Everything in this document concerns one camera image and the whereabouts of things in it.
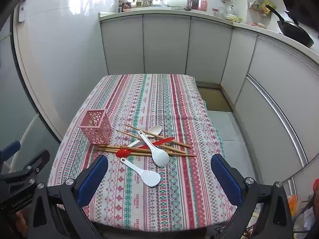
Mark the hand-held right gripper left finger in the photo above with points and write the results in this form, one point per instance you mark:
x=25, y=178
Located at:
x=92, y=180

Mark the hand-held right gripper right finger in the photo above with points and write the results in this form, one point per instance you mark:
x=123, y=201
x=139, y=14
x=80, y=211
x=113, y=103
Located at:
x=225, y=180

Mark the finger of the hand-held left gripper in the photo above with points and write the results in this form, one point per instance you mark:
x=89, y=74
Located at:
x=30, y=165
x=10, y=148

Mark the wooden chopstick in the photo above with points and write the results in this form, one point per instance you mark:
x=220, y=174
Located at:
x=185, y=155
x=107, y=146
x=107, y=151
x=179, y=143
x=129, y=134

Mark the pink perforated utensil holder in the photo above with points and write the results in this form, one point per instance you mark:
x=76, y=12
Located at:
x=96, y=129

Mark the white rice paddle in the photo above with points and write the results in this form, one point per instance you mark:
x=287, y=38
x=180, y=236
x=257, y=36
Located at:
x=149, y=178
x=159, y=157

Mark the white soup spoon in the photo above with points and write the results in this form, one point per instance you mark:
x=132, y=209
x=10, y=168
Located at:
x=155, y=130

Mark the person's left hand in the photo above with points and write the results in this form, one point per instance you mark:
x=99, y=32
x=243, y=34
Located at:
x=20, y=222

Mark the frosted glass sliding door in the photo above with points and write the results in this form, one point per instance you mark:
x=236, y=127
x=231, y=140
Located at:
x=15, y=104

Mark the orange red snack box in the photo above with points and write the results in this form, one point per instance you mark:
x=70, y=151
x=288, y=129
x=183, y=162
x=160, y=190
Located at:
x=292, y=204

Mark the red plastic bag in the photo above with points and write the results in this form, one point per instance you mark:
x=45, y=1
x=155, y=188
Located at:
x=316, y=188

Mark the striped patterned tablecloth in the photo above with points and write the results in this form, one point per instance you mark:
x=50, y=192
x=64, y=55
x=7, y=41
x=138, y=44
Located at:
x=149, y=99

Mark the white kitchen cabinet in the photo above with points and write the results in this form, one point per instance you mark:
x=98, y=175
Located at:
x=164, y=44

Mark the pink fruit pile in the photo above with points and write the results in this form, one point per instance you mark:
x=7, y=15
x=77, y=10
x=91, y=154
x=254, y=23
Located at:
x=258, y=25

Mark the yellow green vegetables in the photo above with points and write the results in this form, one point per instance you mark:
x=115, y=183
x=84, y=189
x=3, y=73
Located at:
x=235, y=18

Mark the black wok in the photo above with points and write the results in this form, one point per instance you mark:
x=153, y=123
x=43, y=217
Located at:
x=296, y=33

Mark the glass jar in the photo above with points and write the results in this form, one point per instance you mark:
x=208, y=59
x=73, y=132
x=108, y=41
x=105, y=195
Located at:
x=229, y=11

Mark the pink dish soap bottle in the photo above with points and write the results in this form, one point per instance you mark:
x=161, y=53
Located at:
x=203, y=3

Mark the white kitchen countertop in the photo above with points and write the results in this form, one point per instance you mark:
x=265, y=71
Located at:
x=162, y=12

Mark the red knife block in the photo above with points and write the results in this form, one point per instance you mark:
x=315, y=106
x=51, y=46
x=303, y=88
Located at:
x=195, y=3

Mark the metal sink faucet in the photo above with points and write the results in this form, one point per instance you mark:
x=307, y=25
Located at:
x=187, y=0

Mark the white round pot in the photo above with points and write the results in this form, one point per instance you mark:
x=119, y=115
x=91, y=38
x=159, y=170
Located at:
x=174, y=1

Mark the wall rack with packets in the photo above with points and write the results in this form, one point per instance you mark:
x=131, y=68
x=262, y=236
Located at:
x=260, y=8

